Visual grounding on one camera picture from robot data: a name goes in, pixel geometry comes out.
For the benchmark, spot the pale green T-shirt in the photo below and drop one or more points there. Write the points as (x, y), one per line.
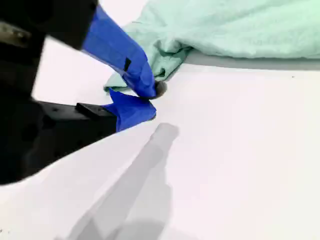
(225, 25)

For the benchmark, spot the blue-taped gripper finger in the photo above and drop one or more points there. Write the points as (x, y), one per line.
(117, 47)
(132, 110)

